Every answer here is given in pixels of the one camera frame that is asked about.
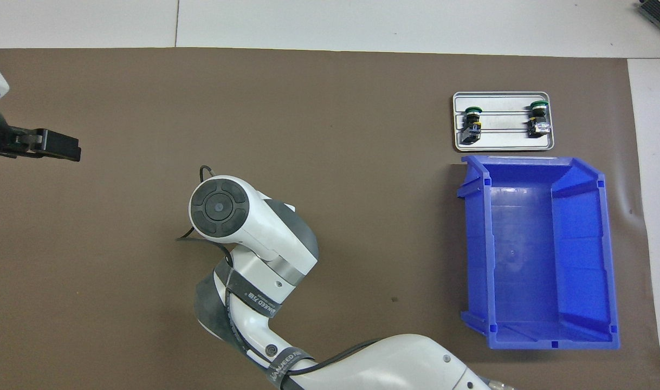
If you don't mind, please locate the brown table mat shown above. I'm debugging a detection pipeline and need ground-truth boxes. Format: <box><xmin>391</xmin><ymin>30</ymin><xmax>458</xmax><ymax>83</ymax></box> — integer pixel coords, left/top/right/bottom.
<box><xmin>0</xmin><ymin>48</ymin><xmax>660</xmax><ymax>390</ymax></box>

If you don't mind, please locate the silver metal tray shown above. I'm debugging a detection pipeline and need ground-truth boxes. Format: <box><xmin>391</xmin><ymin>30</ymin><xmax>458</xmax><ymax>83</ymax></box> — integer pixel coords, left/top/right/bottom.
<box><xmin>452</xmin><ymin>91</ymin><xmax>555</xmax><ymax>152</ymax></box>

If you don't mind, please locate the blue plastic storage bin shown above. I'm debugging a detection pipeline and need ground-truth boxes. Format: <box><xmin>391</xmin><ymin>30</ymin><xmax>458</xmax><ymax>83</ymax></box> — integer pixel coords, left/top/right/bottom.
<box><xmin>457</xmin><ymin>155</ymin><xmax>620</xmax><ymax>350</ymax></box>

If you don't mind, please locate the green push button switch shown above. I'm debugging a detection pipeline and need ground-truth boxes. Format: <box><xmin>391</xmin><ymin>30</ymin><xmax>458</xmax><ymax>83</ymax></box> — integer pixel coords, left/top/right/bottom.
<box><xmin>527</xmin><ymin>100</ymin><xmax>551</xmax><ymax>138</ymax></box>
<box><xmin>460</xmin><ymin>106</ymin><xmax>483</xmax><ymax>145</ymax></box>

